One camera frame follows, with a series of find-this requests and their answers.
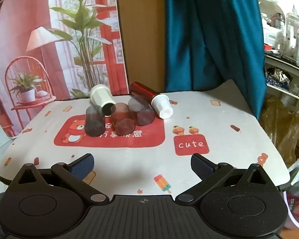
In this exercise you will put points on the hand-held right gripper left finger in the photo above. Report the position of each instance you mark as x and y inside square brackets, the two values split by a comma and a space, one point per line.
[81, 166]

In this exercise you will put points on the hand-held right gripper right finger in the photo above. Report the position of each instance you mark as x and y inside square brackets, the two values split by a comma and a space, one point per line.
[202, 167]

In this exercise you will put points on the dark grey translucent cup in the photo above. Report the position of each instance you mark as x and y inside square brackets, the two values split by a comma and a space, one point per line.
[94, 127]

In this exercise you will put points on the brown translucent cup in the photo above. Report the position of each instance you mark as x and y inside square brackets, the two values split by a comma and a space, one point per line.
[124, 127]

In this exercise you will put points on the white ribbed cup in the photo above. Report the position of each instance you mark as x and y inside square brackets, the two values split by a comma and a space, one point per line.
[99, 96]

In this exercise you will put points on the small white tapered cup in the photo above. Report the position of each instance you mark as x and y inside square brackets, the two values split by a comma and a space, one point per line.
[162, 107]

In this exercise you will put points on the dark purple translucent cup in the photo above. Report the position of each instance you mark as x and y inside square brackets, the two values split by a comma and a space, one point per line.
[145, 117]

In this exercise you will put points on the white printed tablecloth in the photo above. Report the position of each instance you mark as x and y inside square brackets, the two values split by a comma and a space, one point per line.
[224, 119]

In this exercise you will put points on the yellow plastic bag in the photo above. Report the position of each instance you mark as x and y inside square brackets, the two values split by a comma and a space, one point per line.
[281, 127]

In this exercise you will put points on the dark clutter pile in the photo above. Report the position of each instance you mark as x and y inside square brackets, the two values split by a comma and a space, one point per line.
[277, 76]

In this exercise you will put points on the white storage cart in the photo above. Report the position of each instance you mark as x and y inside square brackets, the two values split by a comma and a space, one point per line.
[295, 78]

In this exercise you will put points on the teal curtain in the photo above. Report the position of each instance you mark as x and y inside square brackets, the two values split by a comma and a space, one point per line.
[209, 34]

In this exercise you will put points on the brown cardboard panel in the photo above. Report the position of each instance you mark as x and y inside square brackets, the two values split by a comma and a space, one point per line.
[142, 34]

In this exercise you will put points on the printed wall backdrop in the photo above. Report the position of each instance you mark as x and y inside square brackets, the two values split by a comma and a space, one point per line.
[27, 62]

